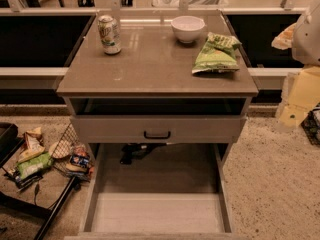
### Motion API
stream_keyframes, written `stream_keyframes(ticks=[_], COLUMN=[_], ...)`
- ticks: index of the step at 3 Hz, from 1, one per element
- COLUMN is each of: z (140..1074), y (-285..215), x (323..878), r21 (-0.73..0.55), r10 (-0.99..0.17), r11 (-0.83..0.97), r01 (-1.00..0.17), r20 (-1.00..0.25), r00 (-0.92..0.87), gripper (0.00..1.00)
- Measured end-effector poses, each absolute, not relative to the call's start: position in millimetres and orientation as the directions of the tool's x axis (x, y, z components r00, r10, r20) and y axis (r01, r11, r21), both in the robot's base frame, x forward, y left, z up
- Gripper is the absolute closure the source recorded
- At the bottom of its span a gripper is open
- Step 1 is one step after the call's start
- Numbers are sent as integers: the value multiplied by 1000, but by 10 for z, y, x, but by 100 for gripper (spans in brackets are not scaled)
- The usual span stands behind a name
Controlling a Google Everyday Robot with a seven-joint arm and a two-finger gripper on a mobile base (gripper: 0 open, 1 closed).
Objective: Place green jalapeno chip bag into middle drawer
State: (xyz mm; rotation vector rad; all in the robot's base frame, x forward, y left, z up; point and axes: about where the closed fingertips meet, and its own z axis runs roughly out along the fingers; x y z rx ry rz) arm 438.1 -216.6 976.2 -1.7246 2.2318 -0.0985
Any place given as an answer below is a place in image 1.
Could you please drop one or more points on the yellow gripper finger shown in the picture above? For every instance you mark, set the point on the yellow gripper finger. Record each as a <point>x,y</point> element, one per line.
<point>300,95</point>
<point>284,40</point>

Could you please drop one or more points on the green jalapeno chip bag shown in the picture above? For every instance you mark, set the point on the green jalapeno chip bag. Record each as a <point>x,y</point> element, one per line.
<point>218,55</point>

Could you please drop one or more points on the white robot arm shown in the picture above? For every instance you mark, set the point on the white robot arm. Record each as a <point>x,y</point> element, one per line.
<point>303,38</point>

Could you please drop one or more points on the grey drawer cabinet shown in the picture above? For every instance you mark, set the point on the grey drawer cabinet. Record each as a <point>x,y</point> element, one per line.
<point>152,76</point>

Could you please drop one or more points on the open lower drawer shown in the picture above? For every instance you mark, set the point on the open lower drawer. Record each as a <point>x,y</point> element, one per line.
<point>177,192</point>

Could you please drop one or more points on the tan chip bag on floor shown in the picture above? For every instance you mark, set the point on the tan chip bag on floor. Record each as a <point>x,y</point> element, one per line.
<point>33,146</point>

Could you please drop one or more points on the green chip bag on floor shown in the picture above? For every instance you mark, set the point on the green chip bag on floor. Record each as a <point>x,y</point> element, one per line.
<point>34,165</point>

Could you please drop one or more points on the white ceramic bowl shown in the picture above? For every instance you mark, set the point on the white ceramic bowl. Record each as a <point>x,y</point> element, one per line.
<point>187,28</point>

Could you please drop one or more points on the green white soda can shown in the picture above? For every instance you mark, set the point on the green white soda can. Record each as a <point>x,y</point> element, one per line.
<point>109,33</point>

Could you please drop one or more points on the black object under cabinet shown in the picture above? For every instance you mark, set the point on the black object under cabinet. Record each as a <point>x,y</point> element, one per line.
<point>137,151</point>

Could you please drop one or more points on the blue snack packet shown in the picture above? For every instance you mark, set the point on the blue snack packet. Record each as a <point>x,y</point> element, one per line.
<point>79,161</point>

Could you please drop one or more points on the black wire basket right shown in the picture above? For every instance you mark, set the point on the black wire basket right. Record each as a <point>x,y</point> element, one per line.
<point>311,126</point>

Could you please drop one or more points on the black wire basket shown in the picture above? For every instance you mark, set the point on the black wire basket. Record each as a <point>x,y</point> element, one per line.
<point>62,150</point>
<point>311,126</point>

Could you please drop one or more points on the closed drawer with black handle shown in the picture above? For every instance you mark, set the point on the closed drawer with black handle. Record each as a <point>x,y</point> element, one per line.
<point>158,129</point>

